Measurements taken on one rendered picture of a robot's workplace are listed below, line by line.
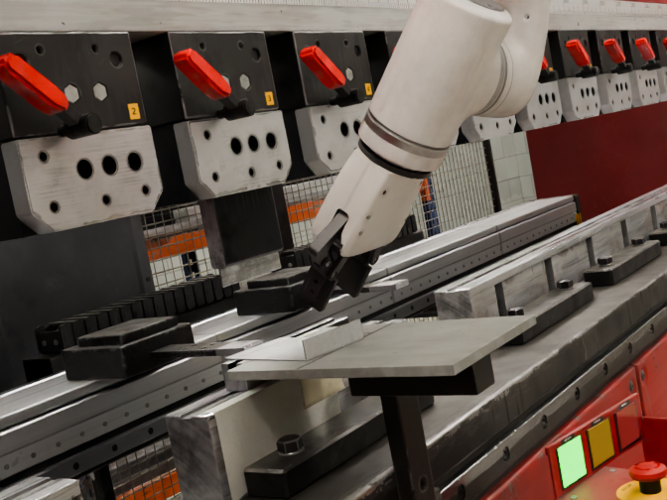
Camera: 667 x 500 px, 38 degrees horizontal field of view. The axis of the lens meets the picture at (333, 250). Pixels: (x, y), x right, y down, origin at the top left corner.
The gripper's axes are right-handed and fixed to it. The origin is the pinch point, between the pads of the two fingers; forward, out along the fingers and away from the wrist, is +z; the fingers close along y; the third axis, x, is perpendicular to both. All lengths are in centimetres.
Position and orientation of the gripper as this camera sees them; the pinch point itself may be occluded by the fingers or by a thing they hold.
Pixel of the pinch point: (334, 283)
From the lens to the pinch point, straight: 97.7
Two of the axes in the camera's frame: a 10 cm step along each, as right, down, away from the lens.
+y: -5.7, 1.8, -8.0
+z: -3.8, 8.1, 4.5
